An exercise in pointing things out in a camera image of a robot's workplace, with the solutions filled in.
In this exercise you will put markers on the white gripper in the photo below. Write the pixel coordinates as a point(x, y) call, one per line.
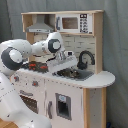
point(61, 61)

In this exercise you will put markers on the small metal pot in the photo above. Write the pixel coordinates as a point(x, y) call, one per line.
point(71, 73)

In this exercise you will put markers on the wooden toy kitchen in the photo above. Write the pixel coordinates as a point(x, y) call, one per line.
point(88, 97)

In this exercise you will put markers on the black toy faucet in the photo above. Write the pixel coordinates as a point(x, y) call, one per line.
point(83, 62)

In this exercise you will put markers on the grey toy sink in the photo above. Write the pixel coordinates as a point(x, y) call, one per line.
point(83, 74)

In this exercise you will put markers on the black toy stovetop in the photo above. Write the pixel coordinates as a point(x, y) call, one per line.
point(35, 66)

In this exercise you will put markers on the right stove knob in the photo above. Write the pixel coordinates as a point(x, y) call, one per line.
point(35, 84)

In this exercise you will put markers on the stove knob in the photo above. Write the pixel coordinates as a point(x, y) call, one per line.
point(16, 78)
point(35, 84)

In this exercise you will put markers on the grey range hood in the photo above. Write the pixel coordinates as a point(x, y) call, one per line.
point(42, 23)

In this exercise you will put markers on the toy microwave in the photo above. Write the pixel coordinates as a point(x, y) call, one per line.
point(74, 23)

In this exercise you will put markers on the left stove knob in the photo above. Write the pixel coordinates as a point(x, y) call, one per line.
point(16, 78)

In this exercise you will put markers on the toy oven door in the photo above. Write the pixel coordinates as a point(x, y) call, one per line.
point(30, 100)

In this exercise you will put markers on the grey backdrop curtain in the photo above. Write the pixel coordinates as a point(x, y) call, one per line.
point(115, 41)

